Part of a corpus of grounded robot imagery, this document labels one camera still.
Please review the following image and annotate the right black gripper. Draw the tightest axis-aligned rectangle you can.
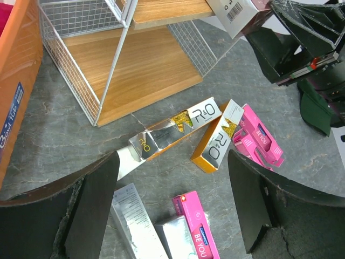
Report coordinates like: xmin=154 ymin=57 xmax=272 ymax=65
xmin=245 ymin=1 xmax=344 ymax=127

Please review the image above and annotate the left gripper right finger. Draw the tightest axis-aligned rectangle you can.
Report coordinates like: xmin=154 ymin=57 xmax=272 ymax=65
xmin=227 ymin=150 xmax=344 ymax=258

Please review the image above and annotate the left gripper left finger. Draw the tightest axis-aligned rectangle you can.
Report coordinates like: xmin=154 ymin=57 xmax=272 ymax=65
xmin=1 ymin=151 xmax=120 ymax=258

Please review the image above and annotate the red 3D toothpaste box floor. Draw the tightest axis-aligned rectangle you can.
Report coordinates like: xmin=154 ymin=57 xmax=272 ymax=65
xmin=206 ymin=0 xmax=272 ymax=39

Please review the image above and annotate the pink toothpaste box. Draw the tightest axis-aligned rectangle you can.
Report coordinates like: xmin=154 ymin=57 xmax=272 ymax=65
xmin=172 ymin=190 xmax=220 ymax=259
xmin=232 ymin=129 xmax=273 ymax=171
xmin=239 ymin=104 xmax=284 ymax=169

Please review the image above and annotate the silver grey toothpaste box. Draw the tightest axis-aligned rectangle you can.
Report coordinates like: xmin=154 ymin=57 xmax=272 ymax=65
xmin=110 ymin=183 xmax=168 ymax=259

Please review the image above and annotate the dark green NY cap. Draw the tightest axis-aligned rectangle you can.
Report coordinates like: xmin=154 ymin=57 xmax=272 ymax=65
xmin=297 ymin=79 xmax=333 ymax=137

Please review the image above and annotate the orange silver R&O toothpaste box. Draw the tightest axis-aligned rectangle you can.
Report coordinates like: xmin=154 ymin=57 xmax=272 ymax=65
xmin=190 ymin=99 xmax=244 ymax=173

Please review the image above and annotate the torn silver R&O toothpaste box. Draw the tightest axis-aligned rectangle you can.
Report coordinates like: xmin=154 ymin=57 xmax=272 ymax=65
xmin=118 ymin=97 xmax=222 ymax=180

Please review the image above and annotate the silver Protefix toothpaste box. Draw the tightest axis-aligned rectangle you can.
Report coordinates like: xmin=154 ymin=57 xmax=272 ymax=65
xmin=155 ymin=215 xmax=210 ymax=258

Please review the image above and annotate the orange plastic tub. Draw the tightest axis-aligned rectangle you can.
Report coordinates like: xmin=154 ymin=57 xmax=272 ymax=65
xmin=1 ymin=1 xmax=43 ymax=179

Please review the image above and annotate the red folded cloth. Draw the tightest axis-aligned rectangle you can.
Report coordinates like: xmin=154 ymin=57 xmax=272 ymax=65
xmin=0 ymin=0 xmax=16 ymax=35

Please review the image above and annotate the white wire wooden shelf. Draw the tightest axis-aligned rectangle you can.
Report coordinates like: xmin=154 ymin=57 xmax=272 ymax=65
xmin=37 ymin=0 xmax=238 ymax=127

